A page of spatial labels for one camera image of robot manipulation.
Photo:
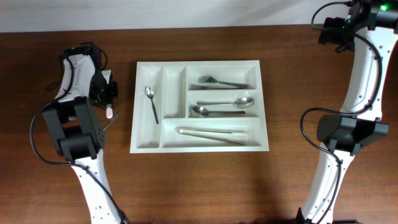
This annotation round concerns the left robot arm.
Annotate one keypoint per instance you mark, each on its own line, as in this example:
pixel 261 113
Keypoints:
pixel 77 132

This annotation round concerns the white plastic knife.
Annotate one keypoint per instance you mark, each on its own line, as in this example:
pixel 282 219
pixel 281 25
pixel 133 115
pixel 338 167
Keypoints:
pixel 109 111

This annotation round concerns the small metal spoon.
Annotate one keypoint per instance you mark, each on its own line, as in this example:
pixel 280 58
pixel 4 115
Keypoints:
pixel 150 93
pixel 112 120

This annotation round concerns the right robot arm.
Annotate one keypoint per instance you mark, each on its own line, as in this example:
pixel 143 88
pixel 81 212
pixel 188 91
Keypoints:
pixel 370 31

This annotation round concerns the metal fork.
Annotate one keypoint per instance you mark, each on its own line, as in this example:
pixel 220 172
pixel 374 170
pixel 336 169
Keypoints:
pixel 210 79
pixel 201 87

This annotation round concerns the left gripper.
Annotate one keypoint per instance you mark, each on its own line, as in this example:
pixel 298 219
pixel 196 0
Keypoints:
pixel 109 99

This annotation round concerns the white cutlery tray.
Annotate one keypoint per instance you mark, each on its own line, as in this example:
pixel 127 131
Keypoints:
pixel 205 106

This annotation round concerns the long metal tongs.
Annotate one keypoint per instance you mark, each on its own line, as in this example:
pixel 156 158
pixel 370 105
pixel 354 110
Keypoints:
pixel 222 135

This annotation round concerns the metal tablespoon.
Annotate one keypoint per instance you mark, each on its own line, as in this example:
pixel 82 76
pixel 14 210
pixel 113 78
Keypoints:
pixel 240 103
pixel 202 112

